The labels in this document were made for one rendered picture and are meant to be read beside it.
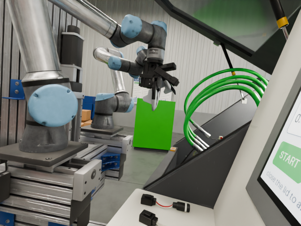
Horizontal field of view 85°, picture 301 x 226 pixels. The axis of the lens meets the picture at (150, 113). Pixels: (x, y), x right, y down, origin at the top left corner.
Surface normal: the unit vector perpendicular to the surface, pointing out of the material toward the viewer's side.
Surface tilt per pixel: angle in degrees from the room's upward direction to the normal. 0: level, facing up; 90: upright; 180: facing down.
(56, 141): 72
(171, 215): 0
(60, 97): 97
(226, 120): 90
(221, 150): 90
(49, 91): 97
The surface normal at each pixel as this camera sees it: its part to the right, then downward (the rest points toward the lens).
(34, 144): 0.22, -0.22
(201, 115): -0.14, 0.05
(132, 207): 0.10, -0.99
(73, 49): 0.60, 0.11
